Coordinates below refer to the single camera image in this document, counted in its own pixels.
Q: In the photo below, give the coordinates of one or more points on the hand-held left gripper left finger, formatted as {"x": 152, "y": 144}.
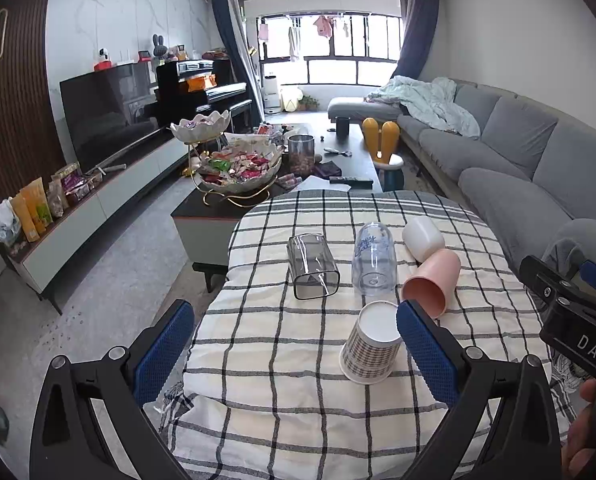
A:
{"x": 160, "y": 355}

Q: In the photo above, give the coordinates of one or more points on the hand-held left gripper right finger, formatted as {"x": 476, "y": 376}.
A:
{"x": 428, "y": 355}

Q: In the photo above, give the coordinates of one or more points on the pink cup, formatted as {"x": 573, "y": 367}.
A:
{"x": 430, "y": 282}

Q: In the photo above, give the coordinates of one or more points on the plaid paper cup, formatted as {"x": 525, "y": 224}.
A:
{"x": 370, "y": 347}

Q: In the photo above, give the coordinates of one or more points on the clear printed plastic cup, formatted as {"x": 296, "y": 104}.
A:
{"x": 373, "y": 260}

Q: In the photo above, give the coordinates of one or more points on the white cup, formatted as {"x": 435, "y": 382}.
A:
{"x": 423, "y": 237}

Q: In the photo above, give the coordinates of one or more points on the square clear glass cup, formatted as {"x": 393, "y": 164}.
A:
{"x": 310, "y": 265}

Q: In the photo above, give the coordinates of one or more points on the black cup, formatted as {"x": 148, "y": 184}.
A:
{"x": 342, "y": 126}

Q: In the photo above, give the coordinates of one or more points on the person's right hand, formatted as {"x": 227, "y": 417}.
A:
{"x": 590, "y": 440}

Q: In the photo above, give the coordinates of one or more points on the grey cloth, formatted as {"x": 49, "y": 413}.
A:
{"x": 578, "y": 242}

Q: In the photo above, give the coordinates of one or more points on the grey sofa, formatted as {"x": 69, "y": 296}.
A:
{"x": 508, "y": 160}

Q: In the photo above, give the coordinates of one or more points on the checkered cloth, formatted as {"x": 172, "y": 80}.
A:
{"x": 288, "y": 360}

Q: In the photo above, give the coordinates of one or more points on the dark coffee table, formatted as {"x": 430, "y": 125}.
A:
{"x": 213, "y": 220}

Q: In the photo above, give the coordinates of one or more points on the white television cabinet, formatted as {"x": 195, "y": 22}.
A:
{"x": 103, "y": 210}

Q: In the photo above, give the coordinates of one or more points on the black remote control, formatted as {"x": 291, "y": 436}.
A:
{"x": 350, "y": 181}

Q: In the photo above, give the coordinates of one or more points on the purple snack packet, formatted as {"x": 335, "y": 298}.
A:
{"x": 75, "y": 182}

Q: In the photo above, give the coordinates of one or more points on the orange snack bag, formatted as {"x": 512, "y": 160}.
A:
{"x": 33, "y": 207}

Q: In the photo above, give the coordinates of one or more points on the large white candy bowl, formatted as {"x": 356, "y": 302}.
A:
{"x": 238, "y": 170}

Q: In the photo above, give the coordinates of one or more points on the white paper sheet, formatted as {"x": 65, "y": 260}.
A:
{"x": 323, "y": 184}

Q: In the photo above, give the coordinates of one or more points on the white plastic bag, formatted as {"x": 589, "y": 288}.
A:
{"x": 5, "y": 222}

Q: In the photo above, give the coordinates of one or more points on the light blue blanket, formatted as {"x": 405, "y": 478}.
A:
{"x": 433, "y": 102}

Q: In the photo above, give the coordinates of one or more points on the yellow rabbit ear stool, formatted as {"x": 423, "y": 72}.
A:
{"x": 380, "y": 140}

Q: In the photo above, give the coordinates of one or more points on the small white petal bowl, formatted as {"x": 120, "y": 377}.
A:
{"x": 200, "y": 127}

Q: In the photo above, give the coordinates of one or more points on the clear jar of nuts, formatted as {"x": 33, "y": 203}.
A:
{"x": 301, "y": 157}

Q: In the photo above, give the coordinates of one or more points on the flat screen television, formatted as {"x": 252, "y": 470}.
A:
{"x": 103, "y": 110}

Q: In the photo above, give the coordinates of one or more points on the black piano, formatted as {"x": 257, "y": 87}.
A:
{"x": 203, "y": 95}

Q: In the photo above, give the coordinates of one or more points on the blue curtain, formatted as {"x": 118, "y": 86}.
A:
{"x": 230, "y": 45}
{"x": 418, "y": 30}

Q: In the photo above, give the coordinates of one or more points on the white air purifier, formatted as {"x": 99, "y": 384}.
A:
{"x": 272, "y": 92}

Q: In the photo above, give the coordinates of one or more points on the yellow table lamp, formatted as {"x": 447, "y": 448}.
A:
{"x": 292, "y": 99}

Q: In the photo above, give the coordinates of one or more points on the grey rabbit figure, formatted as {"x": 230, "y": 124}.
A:
{"x": 159, "y": 46}

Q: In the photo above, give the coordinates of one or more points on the small pink hanging garment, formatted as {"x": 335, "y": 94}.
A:
{"x": 263, "y": 31}

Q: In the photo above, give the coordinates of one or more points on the white hanging garment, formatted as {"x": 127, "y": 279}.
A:
{"x": 294, "y": 42}

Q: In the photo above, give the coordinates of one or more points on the white security camera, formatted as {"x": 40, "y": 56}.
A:
{"x": 104, "y": 55}

